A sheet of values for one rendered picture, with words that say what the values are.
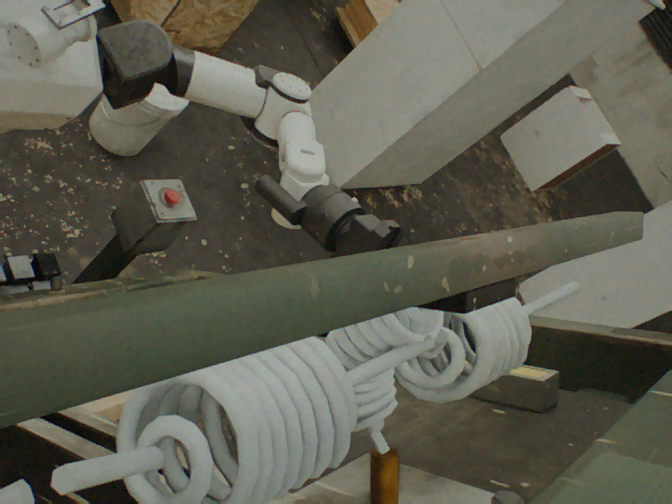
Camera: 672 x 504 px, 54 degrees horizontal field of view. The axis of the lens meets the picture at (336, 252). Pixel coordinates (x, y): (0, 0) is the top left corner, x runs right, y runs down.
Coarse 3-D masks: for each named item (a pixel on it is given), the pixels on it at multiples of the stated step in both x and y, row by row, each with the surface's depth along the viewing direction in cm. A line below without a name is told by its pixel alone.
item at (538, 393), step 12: (444, 360) 88; (552, 372) 83; (492, 384) 84; (504, 384) 83; (516, 384) 82; (528, 384) 81; (540, 384) 80; (552, 384) 82; (480, 396) 85; (492, 396) 84; (504, 396) 83; (516, 396) 82; (528, 396) 81; (540, 396) 80; (552, 396) 82; (528, 408) 81; (540, 408) 80
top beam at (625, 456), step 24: (648, 408) 53; (624, 432) 48; (648, 432) 48; (600, 456) 44; (624, 456) 44; (648, 456) 44; (552, 480) 41; (576, 480) 41; (600, 480) 41; (624, 480) 41; (648, 480) 41
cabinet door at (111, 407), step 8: (128, 392) 83; (96, 400) 80; (104, 400) 80; (112, 400) 80; (120, 400) 80; (88, 408) 77; (96, 408) 77; (104, 408) 77; (112, 408) 78; (120, 408) 79; (104, 416) 77; (112, 416) 78; (120, 416) 79
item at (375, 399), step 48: (480, 288) 29; (336, 336) 34; (384, 336) 32; (432, 336) 32; (384, 384) 35; (0, 432) 61; (48, 432) 57; (96, 432) 57; (0, 480) 62; (48, 480) 56; (336, 480) 39; (384, 480) 36; (432, 480) 39
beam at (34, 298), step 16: (160, 272) 163; (176, 272) 163; (192, 272) 162; (208, 272) 162; (48, 288) 141; (64, 288) 141; (80, 288) 141; (96, 288) 141; (112, 288) 141; (128, 288) 144; (144, 288) 147; (0, 304) 124; (16, 304) 125; (32, 304) 128
